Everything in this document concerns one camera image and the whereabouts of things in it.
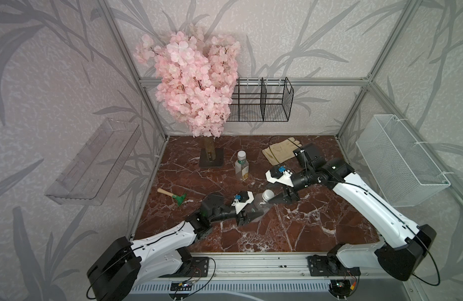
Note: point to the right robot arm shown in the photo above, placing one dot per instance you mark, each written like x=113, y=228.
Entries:
x=403, y=244

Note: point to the beige work glove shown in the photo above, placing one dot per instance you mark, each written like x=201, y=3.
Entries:
x=280, y=152

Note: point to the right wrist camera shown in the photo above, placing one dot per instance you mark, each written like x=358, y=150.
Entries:
x=281, y=175

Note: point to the white bottle cap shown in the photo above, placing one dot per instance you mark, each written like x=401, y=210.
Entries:
x=241, y=155
x=267, y=195

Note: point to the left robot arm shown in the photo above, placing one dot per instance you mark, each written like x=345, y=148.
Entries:
x=126, y=264

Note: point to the aluminium mounting rail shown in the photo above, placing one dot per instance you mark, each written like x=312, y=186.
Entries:
x=253, y=266

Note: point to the green toy rake wooden handle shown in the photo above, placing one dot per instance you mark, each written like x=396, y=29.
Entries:
x=180, y=199

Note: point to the clear bottle with yellow label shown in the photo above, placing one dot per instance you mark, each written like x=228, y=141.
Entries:
x=242, y=169

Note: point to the clear bottle with blue label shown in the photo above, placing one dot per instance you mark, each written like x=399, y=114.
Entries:
x=260, y=204

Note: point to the pink artificial blossom tree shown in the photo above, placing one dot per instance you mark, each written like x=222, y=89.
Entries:
x=198, y=78

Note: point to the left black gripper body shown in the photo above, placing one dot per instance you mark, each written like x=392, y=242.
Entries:
x=239, y=219

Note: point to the clear acrylic wall shelf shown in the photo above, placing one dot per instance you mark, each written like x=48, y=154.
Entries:
x=92, y=173

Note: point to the white mesh basket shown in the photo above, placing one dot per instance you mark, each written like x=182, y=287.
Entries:
x=404, y=171

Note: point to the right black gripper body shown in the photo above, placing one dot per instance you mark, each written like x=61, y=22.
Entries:
x=301, y=180

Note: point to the black wire basket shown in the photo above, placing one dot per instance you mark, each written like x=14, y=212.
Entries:
x=261, y=100

